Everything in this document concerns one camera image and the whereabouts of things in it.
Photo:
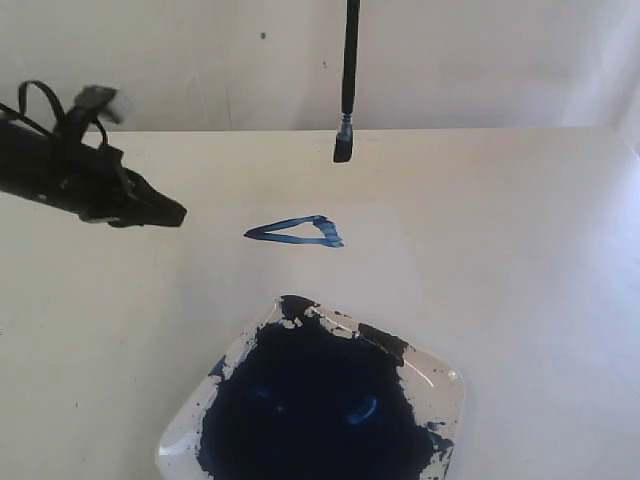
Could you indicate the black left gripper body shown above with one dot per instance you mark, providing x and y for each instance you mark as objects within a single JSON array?
[{"x": 93, "y": 184}]

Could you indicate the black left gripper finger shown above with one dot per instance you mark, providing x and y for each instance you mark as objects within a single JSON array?
[{"x": 146, "y": 206}]

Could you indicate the black paintbrush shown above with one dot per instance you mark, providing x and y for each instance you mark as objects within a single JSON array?
[{"x": 345, "y": 137}]

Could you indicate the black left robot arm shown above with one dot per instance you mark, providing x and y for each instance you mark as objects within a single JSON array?
[{"x": 25, "y": 162}]

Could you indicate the white square paint dish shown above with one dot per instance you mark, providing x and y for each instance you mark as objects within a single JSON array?
[{"x": 306, "y": 392}]

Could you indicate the white paper sheet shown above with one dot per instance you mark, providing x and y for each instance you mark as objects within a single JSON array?
[{"x": 228, "y": 279}]

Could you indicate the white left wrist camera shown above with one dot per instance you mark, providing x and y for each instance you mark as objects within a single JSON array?
[{"x": 105, "y": 102}]

